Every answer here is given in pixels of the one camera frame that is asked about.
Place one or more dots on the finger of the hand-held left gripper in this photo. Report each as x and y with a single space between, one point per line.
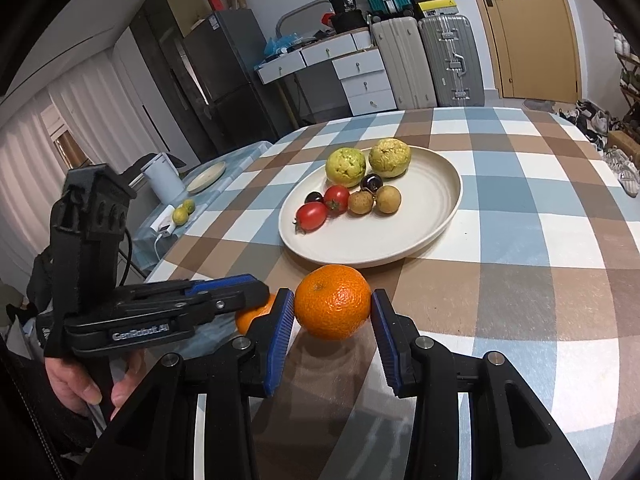
225 281
240 298

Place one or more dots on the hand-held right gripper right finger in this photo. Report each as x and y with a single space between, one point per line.
387 345

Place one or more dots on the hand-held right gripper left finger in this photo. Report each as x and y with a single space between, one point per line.
280 345

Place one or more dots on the orange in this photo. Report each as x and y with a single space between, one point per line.
250 321
332 302

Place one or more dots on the cream round plate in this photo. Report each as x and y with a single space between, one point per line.
400 240

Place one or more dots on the large red tomato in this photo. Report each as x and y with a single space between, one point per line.
312 216

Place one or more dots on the small red tomato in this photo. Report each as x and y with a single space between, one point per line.
337 199

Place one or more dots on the brown longan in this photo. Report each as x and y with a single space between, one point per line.
361 202
389 199

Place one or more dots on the person's left hand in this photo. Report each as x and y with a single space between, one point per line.
75 380

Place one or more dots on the green lime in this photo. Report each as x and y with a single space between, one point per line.
180 216
189 205

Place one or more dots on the small cream plate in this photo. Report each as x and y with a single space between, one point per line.
206 177

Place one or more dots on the white kettle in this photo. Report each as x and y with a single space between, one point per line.
160 177

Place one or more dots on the light blue checked cloth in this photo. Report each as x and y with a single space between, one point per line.
235 160

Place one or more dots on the white curtain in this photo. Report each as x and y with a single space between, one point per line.
100 110

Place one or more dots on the brown blue checked tablecloth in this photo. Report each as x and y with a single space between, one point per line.
525 260

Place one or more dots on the yellow-green guava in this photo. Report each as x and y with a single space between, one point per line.
346 166
390 157

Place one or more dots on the grey refrigerator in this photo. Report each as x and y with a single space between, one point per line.
225 75

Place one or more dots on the dark wardrobe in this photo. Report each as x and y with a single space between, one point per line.
155 45

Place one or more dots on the blue plastic bag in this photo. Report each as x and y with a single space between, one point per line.
280 46

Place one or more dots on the white desk with drawers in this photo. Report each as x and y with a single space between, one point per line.
365 80

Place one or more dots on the cardboard box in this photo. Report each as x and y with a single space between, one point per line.
185 5

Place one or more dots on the beige suitcase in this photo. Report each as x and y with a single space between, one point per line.
402 60

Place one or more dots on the silver suitcase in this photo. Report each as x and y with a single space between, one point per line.
450 60

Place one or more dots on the black bag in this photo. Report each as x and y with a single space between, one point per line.
347 10

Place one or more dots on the scattered shoes group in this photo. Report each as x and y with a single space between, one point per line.
600 135

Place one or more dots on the yellow black box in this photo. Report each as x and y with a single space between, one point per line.
437 7

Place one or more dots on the wooden door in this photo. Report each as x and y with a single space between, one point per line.
525 30

